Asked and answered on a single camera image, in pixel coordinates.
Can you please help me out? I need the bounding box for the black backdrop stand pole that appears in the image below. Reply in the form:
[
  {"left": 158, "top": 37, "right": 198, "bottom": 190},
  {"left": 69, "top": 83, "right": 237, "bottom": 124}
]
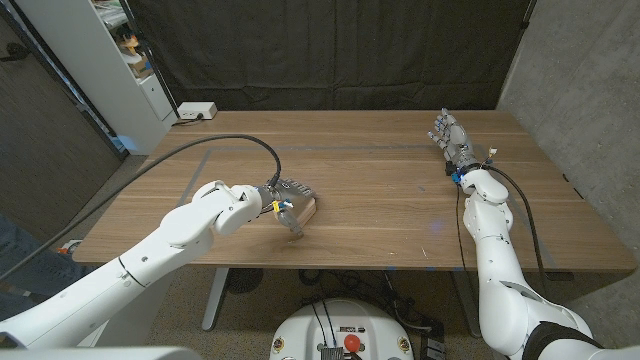
[{"left": 117, "top": 0, "right": 180, "bottom": 119}]

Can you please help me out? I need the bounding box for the person's leg in jeans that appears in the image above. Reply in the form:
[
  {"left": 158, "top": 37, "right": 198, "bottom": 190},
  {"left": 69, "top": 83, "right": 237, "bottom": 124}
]
[{"left": 0, "top": 214, "right": 97, "bottom": 321}]

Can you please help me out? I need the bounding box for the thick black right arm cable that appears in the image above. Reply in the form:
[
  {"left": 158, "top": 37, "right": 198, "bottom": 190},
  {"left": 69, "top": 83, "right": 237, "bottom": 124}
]
[{"left": 487, "top": 164, "right": 550, "bottom": 297}]

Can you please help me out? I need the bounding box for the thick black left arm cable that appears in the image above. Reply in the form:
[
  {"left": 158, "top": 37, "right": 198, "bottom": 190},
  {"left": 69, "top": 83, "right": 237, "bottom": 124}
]
[{"left": 0, "top": 133, "right": 283, "bottom": 284}]

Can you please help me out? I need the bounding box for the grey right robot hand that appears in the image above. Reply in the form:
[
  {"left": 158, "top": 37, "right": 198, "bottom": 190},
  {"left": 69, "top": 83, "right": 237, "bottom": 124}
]
[{"left": 427, "top": 107, "right": 482, "bottom": 175}]

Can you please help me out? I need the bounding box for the black door handle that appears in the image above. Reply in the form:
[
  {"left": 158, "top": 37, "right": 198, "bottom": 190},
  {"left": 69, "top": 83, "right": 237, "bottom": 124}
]
[{"left": 0, "top": 42, "right": 31, "bottom": 63}]

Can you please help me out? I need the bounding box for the brown cardboard box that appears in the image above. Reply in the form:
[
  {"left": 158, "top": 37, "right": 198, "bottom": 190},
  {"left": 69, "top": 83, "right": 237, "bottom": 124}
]
[{"left": 127, "top": 52, "right": 154, "bottom": 79}]

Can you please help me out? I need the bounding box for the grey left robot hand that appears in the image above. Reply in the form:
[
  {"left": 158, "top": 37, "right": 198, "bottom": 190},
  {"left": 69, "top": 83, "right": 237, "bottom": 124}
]
[{"left": 257, "top": 177, "right": 317, "bottom": 238}]

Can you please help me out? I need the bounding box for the pink square jewelry box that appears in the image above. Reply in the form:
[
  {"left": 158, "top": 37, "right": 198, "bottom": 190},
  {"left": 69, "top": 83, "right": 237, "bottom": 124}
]
[{"left": 294, "top": 197, "right": 319, "bottom": 229}]

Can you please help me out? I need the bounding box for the white power strip box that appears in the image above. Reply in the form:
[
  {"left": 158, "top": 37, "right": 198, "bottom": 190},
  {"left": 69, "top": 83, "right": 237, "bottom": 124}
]
[{"left": 177, "top": 101, "right": 219, "bottom": 121}]

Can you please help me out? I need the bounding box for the round black floor fan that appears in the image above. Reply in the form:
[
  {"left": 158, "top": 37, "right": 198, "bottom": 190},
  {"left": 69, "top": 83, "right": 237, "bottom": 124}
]
[{"left": 225, "top": 268, "right": 265, "bottom": 295}]

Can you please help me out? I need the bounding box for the white shelf cabinet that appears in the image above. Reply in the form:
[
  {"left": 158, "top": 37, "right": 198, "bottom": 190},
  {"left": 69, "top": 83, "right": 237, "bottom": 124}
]
[{"left": 14, "top": 0, "right": 179, "bottom": 156}]

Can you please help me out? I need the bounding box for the orange white floor item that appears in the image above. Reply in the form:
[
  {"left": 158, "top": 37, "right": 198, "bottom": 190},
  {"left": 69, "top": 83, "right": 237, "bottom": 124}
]
[{"left": 56, "top": 238, "right": 84, "bottom": 257}]

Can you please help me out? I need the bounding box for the yellow toy figure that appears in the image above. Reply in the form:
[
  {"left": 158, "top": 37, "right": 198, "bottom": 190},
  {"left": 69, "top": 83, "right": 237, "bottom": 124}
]
[{"left": 118, "top": 34, "right": 141, "bottom": 56}]

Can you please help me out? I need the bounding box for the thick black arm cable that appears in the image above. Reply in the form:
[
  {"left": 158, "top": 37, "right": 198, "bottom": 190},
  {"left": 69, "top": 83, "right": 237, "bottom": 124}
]
[
  {"left": 487, "top": 164, "right": 550, "bottom": 297},
  {"left": 0, "top": 133, "right": 283, "bottom": 284}
]

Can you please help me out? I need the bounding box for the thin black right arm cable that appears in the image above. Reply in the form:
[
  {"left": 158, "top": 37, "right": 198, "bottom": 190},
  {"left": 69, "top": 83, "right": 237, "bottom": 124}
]
[{"left": 453, "top": 183, "right": 468, "bottom": 274}]

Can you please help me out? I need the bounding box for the black fabric backdrop curtain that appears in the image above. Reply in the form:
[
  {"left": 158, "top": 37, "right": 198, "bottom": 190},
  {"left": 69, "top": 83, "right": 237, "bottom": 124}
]
[{"left": 127, "top": 0, "right": 536, "bottom": 112}]

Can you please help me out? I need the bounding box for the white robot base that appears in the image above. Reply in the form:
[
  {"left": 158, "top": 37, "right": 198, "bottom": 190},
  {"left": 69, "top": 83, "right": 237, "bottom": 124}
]
[{"left": 268, "top": 298, "right": 415, "bottom": 360}]

